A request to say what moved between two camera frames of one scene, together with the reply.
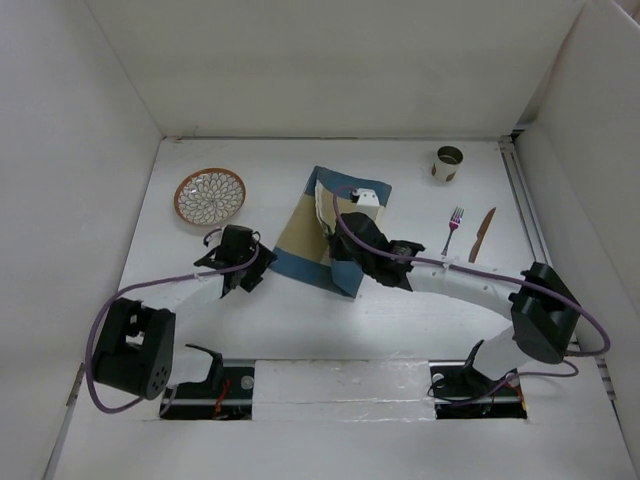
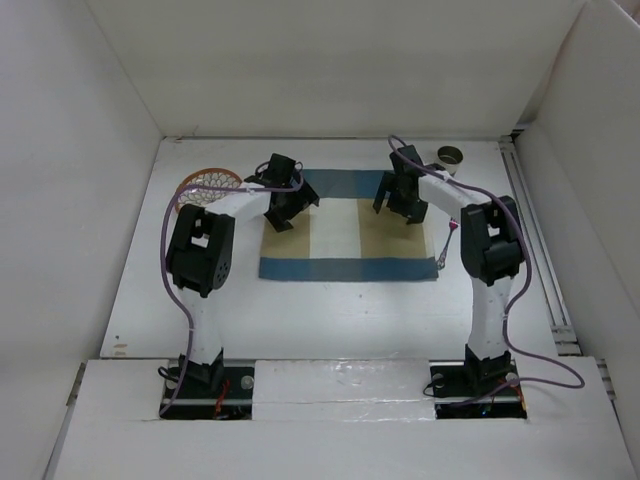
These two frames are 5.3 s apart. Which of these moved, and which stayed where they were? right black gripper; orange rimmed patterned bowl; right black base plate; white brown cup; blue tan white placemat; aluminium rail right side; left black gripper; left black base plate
Moved: left black gripper; right black gripper; blue tan white placemat
Stayed: aluminium rail right side; right black base plate; left black base plate; orange rimmed patterned bowl; white brown cup
